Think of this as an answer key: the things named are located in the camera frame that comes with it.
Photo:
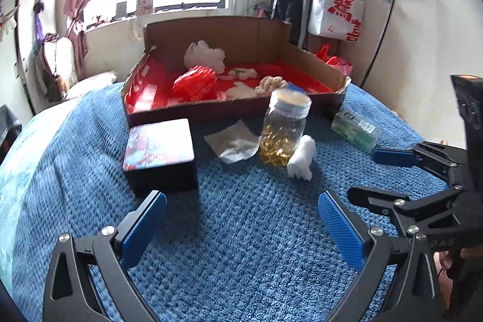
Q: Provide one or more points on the white tissue sachet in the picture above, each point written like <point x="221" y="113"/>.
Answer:
<point x="234" y="144"/>

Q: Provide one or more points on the glass jar of capsules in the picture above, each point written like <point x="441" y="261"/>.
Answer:
<point x="283" y="126"/>

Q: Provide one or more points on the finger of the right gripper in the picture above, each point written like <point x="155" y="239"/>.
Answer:
<point x="399" y="207"/>
<point x="415" y="157"/>

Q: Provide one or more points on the white bag red characters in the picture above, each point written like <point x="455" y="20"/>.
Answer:
<point x="336" y="19"/>

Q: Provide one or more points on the pink red plastic bags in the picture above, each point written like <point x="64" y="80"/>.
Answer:
<point x="343" y="66"/>

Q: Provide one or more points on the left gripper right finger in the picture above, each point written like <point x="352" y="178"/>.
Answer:
<point x="414" y="293"/>

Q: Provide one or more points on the blue sponge block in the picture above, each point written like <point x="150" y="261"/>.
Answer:
<point x="294" y="87"/>

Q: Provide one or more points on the white wardrobe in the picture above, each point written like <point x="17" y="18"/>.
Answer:
<point x="33" y="19"/>

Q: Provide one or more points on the blue knitted blanket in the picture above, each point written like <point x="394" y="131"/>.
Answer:
<point x="248" y="245"/>

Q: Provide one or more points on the tan round sponge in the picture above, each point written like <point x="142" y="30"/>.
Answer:
<point x="240" y="91"/>

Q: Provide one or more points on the clear green plastic box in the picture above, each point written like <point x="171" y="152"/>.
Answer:
<point x="356" y="130"/>

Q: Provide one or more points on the white fluffy bow scrunchie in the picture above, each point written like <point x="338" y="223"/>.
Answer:
<point x="242" y="73"/>

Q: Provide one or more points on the black camera housing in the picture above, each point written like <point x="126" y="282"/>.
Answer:
<point x="469" y="93"/>

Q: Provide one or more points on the brown cardboard box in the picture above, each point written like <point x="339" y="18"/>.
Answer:
<point x="248" y="42"/>

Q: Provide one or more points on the cream crochet scrunchie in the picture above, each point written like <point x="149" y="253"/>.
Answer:
<point x="269" y="84"/>

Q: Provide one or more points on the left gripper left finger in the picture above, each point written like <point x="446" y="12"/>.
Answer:
<point x="70" y="293"/>

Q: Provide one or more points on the white sock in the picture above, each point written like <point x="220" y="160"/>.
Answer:
<point x="299" y="163"/>

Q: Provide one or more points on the person's right hand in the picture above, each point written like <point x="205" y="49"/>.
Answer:
<point x="449" y="266"/>

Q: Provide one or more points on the red foam net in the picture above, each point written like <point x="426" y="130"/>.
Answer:
<point x="195" y="83"/>

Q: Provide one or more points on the chair with white cushion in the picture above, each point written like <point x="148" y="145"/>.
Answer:
<point x="56" y="76"/>

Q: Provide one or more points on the colourful patterned black box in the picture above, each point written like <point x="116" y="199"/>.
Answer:
<point x="160" y="156"/>

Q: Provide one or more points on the white mesh bath pouf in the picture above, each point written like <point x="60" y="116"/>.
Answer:
<point x="202" y="54"/>

